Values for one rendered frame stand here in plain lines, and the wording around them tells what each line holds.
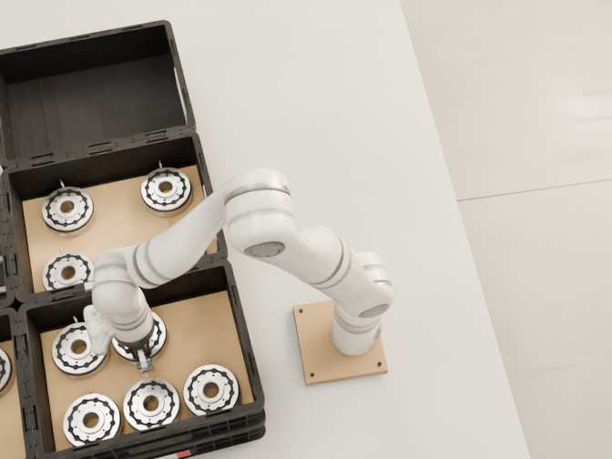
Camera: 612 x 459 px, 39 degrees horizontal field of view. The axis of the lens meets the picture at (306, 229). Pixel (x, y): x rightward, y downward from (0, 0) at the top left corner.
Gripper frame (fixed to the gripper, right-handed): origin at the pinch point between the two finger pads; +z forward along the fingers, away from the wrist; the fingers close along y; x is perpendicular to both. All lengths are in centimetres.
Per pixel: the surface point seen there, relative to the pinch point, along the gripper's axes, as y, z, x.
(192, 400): -12.5, -0.4, -6.4
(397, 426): -26, 15, -44
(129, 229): 27.0, 2.5, -3.8
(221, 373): -9.4, -0.5, -12.9
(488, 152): 64, 85, -122
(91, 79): 67, 3, -5
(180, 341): 0.3, 2.5, -7.4
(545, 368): -9, 85, -106
